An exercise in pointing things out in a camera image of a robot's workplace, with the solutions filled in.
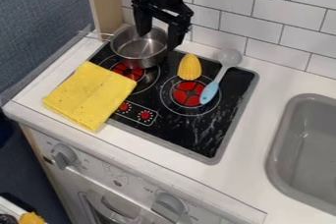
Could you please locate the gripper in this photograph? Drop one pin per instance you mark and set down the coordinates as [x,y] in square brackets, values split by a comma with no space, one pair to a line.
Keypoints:
[163,3]

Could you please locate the toy sink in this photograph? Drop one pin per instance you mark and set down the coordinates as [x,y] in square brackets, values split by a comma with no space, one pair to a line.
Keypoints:
[302,154]

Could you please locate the silver pot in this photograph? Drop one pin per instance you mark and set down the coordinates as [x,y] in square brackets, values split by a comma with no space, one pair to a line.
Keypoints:
[139,46]

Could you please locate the yellow cloth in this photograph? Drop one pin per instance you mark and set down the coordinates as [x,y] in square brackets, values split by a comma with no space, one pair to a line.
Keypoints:
[89,95]

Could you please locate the toy stove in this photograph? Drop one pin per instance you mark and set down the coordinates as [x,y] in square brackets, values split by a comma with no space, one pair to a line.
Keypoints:
[175,103]

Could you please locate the blue and clear spoon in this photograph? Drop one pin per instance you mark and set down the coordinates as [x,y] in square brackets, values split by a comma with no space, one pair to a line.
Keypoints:
[218,76]

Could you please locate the yellow toy corn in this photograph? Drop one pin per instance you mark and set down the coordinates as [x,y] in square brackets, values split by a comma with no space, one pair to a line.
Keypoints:
[190,67]

